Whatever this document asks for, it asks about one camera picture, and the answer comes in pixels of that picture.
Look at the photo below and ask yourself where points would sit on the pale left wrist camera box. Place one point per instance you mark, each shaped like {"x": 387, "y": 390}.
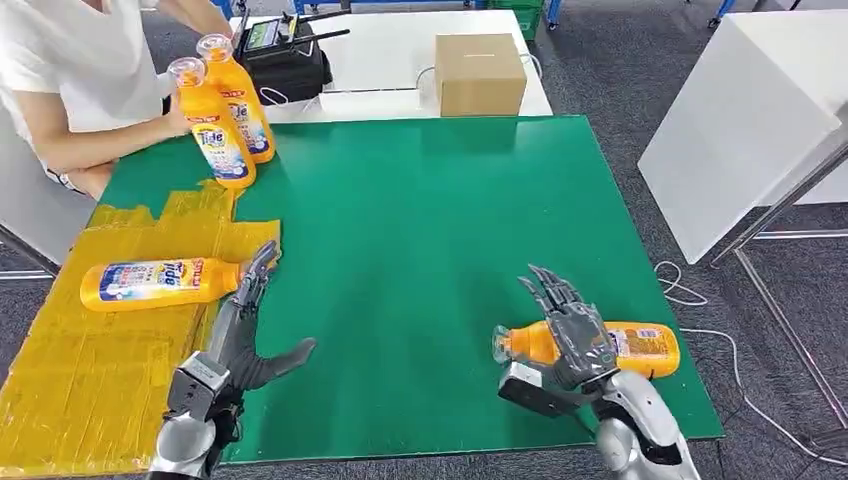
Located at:
{"x": 195, "y": 387}

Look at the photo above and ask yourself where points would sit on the person's right hand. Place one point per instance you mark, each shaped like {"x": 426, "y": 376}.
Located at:
{"x": 177, "y": 119}

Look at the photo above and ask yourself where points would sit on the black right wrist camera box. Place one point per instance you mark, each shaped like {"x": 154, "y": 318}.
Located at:
{"x": 530, "y": 394}

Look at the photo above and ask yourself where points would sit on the black bag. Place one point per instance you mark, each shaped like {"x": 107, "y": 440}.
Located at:
{"x": 295, "y": 71}

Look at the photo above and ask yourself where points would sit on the white panel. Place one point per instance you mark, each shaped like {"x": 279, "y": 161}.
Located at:
{"x": 33, "y": 199}

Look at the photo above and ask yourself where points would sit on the blue metal frame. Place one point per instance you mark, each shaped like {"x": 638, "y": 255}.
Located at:
{"x": 553, "y": 12}
{"x": 391, "y": 2}

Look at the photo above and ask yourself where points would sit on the black remote controller with antennas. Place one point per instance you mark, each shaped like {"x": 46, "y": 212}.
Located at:
{"x": 264, "y": 33}

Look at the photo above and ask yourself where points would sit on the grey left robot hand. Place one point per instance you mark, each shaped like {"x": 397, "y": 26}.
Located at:
{"x": 238, "y": 344}

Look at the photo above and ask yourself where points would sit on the brown cardboard box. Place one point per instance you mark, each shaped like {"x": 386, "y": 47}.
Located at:
{"x": 478, "y": 78}

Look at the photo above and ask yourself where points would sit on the yellow taped sheet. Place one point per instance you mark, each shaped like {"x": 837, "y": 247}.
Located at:
{"x": 99, "y": 371}

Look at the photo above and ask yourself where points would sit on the green crate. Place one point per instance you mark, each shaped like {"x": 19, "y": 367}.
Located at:
{"x": 523, "y": 16}

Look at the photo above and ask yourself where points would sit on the green table mat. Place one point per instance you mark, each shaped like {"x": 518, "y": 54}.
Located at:
{"x": 397, "y": 199}

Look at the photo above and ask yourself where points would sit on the metal table leg frame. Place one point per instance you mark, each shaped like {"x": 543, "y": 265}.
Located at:
{"x": 782, "y": 208}

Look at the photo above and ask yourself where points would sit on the white side table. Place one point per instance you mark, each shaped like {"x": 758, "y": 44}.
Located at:
{"x": 729, "y": 132}

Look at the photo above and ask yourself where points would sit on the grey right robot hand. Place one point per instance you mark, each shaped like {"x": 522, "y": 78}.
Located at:
{"x": 583, "y": 344}

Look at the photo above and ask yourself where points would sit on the person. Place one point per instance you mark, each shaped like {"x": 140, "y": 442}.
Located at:
{"x": 66, "y": 66}

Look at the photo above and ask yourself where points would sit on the orange detergent bottle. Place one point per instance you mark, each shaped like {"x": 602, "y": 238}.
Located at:
{"x": 250, "y": 106}
{"x": 218, "y": 152}
{"x": 646, "y": 351}
{"x": 132, "y": 293}

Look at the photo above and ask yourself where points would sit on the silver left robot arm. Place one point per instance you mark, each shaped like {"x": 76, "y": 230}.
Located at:
{"x": 182, "y": 447}

